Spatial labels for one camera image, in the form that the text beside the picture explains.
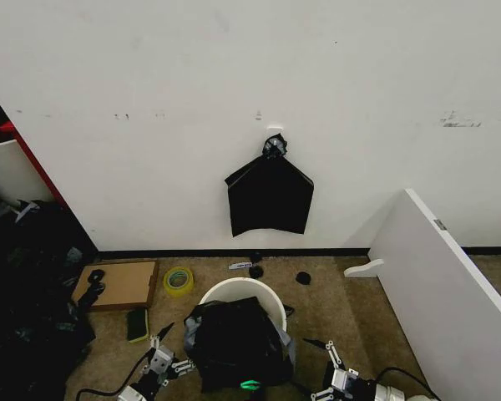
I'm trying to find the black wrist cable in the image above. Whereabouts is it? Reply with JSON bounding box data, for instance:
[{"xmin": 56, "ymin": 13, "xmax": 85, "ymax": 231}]
[
  {"xmin": 377, "ymin": 366, "xmax": 443, "ymax": 401},
  {"xmin": 75, "ymin": 353, "xmax": 152, "ymax": 401}
]

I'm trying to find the flat brown cardboard box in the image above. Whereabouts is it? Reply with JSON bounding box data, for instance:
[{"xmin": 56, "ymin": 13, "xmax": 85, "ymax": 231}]
[{"xmin": 71, "ymin": 259, "xmax": 160, "ymax": 313}]

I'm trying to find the flat black hanging garbage bag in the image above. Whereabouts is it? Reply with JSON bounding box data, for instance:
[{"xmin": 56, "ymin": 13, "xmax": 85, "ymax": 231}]
[{"xmin": 224, "ymin": 129, "xmax": 316, "ymax": 239}]

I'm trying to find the white board panel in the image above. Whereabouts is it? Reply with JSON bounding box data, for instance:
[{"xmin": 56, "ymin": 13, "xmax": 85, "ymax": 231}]
[{"xmin": 343, "ymin": 188, "xmax": 501, "ymax": 401}]

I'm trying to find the black baseboard strip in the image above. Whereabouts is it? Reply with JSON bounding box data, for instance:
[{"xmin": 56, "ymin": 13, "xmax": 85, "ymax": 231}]
[{"xmin": 94, "ymin": 248, "xmax": 371, "ymax": 258}]

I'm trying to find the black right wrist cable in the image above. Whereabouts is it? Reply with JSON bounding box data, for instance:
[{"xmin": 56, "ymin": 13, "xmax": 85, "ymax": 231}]
[{"xmin": 377, "ymin": 366, "xmax": 443, "ymax": 401}]

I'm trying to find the white round trash bin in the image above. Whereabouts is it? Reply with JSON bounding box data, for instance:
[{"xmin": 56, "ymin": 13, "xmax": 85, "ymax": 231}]
[{"xmin": 197, "ymin": 278, "xmax": 287, "ymax": 332}]

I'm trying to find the black green-edged sponge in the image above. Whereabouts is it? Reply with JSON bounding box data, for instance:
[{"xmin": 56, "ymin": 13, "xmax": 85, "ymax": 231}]
[{"xmin": 126, "ymin": 307, "xmax": 150, "ymax": 344}]

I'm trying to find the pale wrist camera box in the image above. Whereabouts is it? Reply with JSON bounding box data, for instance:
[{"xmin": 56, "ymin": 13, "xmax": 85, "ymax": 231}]
[
  {"xmin": 331, "ymin": 368, "xmax": 359, "ymax": 393},
  {"xmin": 149, "ymin": 345, "xmax": 175, "ymax": 373}
]

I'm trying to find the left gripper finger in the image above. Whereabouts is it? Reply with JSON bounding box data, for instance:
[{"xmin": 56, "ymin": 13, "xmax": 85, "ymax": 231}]
[
  {"xmin": 140, "ymin": 321, "xmax": 175, "ymax": 372},
  {"xmin": 159, "ymin": 358, "xmax": 197, "ymax": 384}
]

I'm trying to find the yellow tape roll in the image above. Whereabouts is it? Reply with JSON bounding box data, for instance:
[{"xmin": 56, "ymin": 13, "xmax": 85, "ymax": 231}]
[{"xmin": 163, "ymin": 266, "xmax": 195, "ymax": 299}]

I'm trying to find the black garbage bag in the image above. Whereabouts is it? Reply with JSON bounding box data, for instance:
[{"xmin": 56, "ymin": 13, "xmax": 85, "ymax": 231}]
[
  {"xmin": 183, "ymin": 296, "xmax": 296, "ymax": 394},
  {"xmin": 224, "ymin": 129, "xmax": 316, "ymax": 239}
]

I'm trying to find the white panel foot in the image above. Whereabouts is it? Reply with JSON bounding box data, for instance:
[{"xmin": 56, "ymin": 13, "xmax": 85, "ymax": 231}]
[{"xmin": 343, "ymin": 258, "xmax": 386, "ymax": 278}]

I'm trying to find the red frame strip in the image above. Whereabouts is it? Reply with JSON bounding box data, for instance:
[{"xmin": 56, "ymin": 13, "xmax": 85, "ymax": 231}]
[{"xmin": 0, "ymin": 119, "xmax": 68, "ymax": 207}]

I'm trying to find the pile of black bags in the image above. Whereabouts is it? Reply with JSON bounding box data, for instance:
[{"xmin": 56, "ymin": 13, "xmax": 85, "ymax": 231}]
[{"xmin": 0, "ymin": 186, "xmax": 98, "ymax": 401}]

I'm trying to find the white curved chair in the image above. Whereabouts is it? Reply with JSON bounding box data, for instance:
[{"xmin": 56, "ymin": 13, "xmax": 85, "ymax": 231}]
[{"xmin": 0, "ymin": 139, "xmax": 54, "ymax": 206}]

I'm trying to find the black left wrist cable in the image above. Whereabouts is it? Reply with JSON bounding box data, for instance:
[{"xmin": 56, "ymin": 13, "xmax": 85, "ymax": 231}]
[{"xmin": 75, "ymin": 353, "xmax": 152, "ymax": 401}]

